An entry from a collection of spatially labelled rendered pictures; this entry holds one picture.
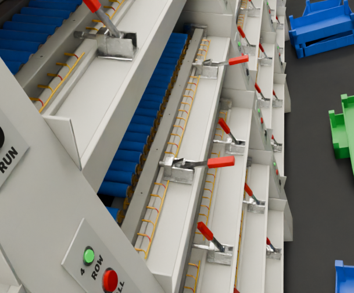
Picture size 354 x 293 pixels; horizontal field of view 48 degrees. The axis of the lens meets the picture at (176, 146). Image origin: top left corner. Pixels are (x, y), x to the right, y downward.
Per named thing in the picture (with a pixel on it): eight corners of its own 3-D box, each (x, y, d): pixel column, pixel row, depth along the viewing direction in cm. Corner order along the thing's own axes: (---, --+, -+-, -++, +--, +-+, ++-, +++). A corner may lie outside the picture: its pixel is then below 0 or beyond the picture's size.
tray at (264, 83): (272, 54, 162) (278, 21, 152) (268, 153, 118) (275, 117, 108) (223, 49, 165) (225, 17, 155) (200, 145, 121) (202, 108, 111)
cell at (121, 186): (78, 192, 51) (127, 200, 51) (79, 178, 51) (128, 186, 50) (84, 189, 53) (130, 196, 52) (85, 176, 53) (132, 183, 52)
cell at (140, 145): (106, 144, 60) (147, 150, 59) (102, 152, 58) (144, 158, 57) (104, 135, 58) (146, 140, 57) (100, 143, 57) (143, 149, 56)
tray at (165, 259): (228, 55, 88) (232, 14, 82) (172, 320, 45) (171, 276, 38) (142, 47, 91) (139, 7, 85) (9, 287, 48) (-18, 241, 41)
